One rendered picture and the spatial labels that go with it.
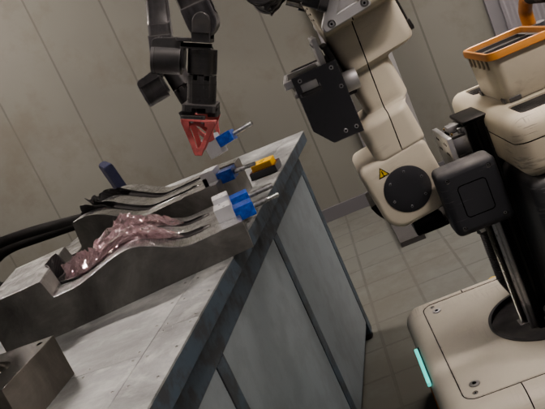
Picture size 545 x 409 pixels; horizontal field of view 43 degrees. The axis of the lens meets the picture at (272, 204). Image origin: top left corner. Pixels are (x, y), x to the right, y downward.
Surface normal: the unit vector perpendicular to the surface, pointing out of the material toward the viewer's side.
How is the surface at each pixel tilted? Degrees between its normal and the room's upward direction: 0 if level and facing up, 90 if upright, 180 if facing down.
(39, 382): 90
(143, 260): 90
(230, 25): 90
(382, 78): 90
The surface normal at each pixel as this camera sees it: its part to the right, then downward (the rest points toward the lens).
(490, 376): -0.40, -0.89
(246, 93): -0.03, 0.25
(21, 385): 0.90, -0.34
